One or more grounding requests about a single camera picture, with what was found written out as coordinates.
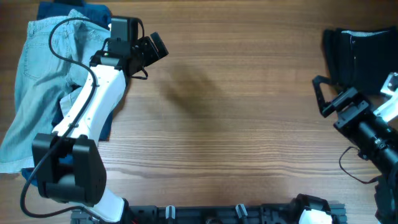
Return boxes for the black shorts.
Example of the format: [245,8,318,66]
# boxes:
[322,26,397,95]

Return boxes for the dark blue garment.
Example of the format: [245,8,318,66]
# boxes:
[21,1,114,187]

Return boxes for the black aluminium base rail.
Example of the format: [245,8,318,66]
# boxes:
[70,203,348,224]

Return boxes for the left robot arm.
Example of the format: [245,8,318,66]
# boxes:
[30,16,168,223]

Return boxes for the light blue denim shorts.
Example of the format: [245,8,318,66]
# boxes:
[0,8,113,174]

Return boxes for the right grey rail clip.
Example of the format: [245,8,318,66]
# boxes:
[235,203,248,224]

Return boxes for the grey rail clip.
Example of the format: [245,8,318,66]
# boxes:
[165,205,176,221]
[235,203,248,224]

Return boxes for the left grey rail clip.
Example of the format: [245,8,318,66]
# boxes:
[165,205,176,221]

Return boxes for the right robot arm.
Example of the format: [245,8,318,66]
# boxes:
[312,76,397,223]

